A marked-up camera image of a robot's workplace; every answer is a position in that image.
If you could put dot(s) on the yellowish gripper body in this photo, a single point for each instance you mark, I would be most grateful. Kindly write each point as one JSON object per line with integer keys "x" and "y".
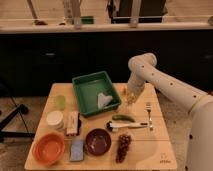
{"x": 135, "y": 91}

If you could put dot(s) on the yellow banana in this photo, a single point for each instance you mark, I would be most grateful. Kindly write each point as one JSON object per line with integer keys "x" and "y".
{"x": 131, "y": 98}

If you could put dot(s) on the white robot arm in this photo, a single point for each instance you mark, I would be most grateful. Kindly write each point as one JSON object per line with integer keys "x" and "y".
{"x": 196, "y": 102}

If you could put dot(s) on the green paper cup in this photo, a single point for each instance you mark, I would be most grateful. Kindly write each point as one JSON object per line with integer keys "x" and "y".
{"x": 60, "y": 102}

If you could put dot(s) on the small orange fruit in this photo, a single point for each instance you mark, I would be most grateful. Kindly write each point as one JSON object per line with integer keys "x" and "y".
{"x": 124, "y": 90}

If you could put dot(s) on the silver fork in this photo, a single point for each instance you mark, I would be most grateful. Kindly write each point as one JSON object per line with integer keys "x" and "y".
{"x": 148, "y": 109}

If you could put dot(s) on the green cucumber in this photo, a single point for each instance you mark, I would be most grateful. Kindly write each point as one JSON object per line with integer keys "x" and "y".
{"x": 123, "y": 118}

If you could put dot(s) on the white crumpled cloth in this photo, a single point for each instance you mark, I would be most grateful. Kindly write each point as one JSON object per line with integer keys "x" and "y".
{"x": 103, "y": 100}

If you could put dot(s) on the green plastic tray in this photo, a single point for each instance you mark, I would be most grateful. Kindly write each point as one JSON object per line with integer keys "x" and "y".
{"x": 88, "y": 87}

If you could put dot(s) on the dark grape bunch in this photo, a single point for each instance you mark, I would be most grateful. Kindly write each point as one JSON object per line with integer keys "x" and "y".
{"x": 124, "y": 142}

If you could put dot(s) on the dark maroon bowl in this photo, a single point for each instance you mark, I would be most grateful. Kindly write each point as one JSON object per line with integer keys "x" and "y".
{"x": 97, "y": 142}

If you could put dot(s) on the wooden brush block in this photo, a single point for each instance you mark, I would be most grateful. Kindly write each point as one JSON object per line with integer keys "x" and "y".
{"x": 72, "y": 123}

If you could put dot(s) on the blue sponge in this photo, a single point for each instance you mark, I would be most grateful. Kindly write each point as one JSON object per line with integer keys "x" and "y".
{"x": 77, "y": 150}

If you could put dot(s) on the white stacked cups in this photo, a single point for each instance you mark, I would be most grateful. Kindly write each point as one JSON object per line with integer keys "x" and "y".
{"x": 54, "y": 119}

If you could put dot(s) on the orange plastic bowl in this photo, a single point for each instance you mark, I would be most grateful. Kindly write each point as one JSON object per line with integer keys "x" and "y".
{"x": 49, "y": 149}

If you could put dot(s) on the black chair base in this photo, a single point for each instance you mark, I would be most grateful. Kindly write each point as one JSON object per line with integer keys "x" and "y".
{"x": 6, "y": 125}

